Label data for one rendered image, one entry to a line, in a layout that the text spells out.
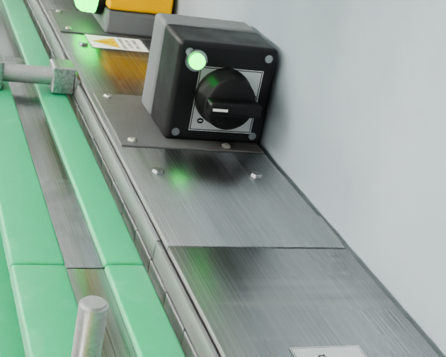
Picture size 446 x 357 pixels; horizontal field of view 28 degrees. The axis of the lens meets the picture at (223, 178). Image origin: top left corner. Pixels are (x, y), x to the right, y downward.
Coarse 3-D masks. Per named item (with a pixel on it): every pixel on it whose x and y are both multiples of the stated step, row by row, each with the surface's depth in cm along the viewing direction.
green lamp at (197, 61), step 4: (192, 56) 66; (196, 56) 65; (200, 56) 65; (192, 60) 65; (196, 60) 65; (200, 60) 65; (204, 60) 66; (192, 64) 66; (196, 64) 65; (200, 64) 66; (204, 64) 66; (196, 68) 66; (200, 68) 66
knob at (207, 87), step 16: (208, 80) 66; (224, 80) 65; (240, 80) 66; (208, 96) 65; (224, 96) 66; (240, 96) 66; (208, 112) 65; (224, 112) 65; (240, 112) 65; (256, 112) 66; (224, 128) 67
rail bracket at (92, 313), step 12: (84, 300) 35; (96, 300) 36; (84, 312) 35; (96, 312) 35; (84, 324) 35; (96, 324) 35; (84, 336) 35; (96, 336) 35; (72, 348) 36; (84, 348) 36; (96, 348) 36
